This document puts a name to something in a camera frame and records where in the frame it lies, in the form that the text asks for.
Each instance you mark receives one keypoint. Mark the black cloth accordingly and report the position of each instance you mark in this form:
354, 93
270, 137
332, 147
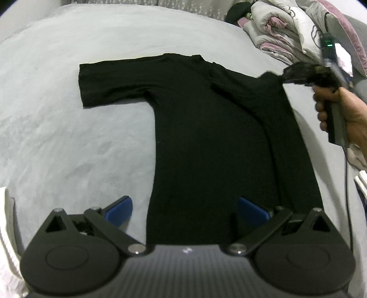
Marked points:
236, 13

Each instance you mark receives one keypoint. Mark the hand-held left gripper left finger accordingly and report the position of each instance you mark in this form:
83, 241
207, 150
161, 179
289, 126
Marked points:
119, 210

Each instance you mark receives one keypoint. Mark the person's right hand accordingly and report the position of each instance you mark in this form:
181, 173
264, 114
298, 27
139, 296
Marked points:
355, 111

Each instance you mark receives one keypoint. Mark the pink grey pillow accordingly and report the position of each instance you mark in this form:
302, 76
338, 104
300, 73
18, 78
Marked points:
344, 25

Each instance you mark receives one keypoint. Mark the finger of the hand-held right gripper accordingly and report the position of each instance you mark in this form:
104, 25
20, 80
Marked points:
298, 73

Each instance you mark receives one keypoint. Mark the white flower-print pillow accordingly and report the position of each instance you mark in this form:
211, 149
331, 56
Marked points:
304, 25

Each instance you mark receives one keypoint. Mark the grey star-patterned curtain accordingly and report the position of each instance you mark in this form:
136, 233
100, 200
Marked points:
195, 5

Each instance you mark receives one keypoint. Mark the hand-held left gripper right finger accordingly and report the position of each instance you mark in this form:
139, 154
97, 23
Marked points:
252, 212

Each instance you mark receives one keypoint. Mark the grey bed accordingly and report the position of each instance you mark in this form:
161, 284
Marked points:
71, 143

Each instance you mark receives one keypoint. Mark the folded white garment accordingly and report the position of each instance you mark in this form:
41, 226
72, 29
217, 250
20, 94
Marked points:
361, 183

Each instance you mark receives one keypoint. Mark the folded white trousers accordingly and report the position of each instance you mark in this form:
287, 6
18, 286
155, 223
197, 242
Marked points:
7, 243

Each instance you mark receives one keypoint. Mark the black t-shirt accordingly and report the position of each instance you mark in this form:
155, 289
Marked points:
215, 143

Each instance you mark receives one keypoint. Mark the folded cream garment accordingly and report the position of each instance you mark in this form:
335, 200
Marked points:
357, 154

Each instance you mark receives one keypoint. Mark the folded grey pink quilt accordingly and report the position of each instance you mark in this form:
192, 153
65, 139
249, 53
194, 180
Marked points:
272, 31

